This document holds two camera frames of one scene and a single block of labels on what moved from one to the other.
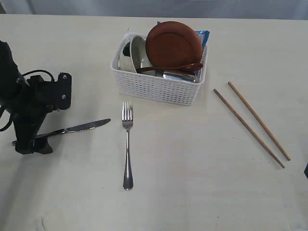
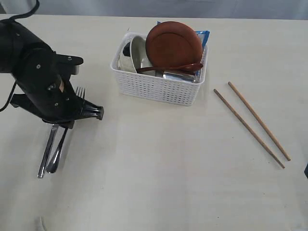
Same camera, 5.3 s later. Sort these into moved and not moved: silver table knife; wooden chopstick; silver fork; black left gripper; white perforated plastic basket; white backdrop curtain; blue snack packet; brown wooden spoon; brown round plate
Moved: silver table knife; silver fork; black left gripper
Not moved: white backdrop curtain; white perforated plastic basket; blue snack packet; wooden chopstick; brown wooden spoon; brown round plate
